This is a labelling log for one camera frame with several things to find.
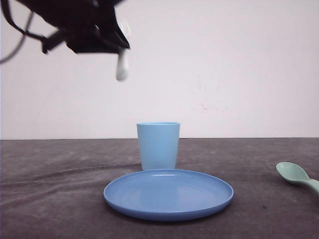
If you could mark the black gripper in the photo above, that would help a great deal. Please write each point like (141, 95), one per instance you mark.
(87, 26)

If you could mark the white plastic fork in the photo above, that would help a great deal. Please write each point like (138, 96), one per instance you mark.
(122, 69)

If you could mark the light blue plastic cup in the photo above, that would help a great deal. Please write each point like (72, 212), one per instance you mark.
(158, 143)

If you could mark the mint green plastic spoon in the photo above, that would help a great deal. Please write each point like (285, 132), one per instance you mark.
(295, 174)

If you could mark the blue plastic plate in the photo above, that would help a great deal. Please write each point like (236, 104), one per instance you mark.
(168, 195)

